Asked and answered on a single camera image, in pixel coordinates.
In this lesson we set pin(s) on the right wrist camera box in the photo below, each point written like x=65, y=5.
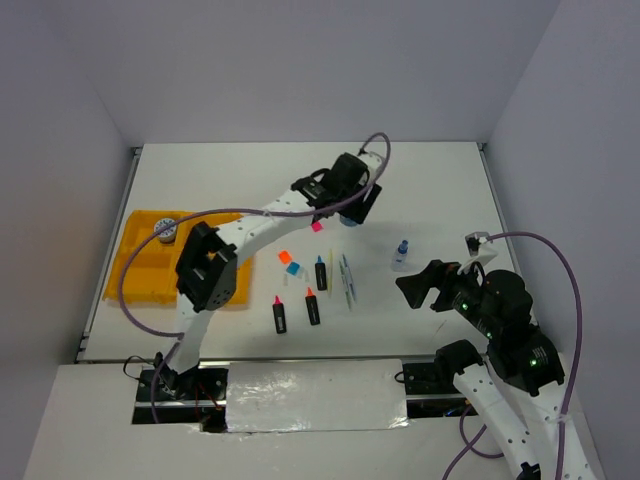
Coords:
x=480, y=251

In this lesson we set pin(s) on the grey-blue round tin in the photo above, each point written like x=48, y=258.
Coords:
x=165, y=230

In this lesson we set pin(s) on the white pen right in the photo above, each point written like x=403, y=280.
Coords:
x=349, y=277

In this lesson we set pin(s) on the silver foil covered plate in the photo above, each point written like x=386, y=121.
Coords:
x=315, y=396

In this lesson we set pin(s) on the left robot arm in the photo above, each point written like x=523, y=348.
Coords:
x=207, y=266

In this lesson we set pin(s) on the orange plastic sorting tray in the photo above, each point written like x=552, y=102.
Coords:
x=151, y=279

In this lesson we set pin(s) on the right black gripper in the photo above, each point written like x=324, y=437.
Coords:
x=438, y=273

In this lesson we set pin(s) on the blue round tin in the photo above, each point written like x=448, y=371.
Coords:
x=348, y=222

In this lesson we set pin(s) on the white pen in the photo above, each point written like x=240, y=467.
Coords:
x=349, y=277
x=345, y=285

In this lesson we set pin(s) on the blue highlighter cap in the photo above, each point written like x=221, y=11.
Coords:
x=296, y=270

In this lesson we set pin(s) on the blue tipped black highlighter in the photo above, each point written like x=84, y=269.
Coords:
x=321, y=274

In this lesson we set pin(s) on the small clear spray bottle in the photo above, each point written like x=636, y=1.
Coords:
x=399, y=257

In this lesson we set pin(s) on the orange highlighter cap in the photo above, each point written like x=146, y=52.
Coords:
x=285, y=257

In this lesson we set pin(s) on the white pen left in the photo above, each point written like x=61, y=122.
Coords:
x=345, y=285

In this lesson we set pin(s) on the yellow thin pen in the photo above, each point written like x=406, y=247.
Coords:
x=330, y=271

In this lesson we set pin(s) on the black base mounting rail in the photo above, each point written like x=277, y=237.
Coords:
x=204, y=405

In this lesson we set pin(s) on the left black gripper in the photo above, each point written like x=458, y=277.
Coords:
x=358, y=209

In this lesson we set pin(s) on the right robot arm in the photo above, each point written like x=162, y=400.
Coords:
x=518, y=386

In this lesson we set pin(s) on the orange black highlighter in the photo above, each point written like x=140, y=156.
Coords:
x=312, y=307

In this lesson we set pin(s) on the pink black highlighter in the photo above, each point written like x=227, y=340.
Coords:
x=279, y=315

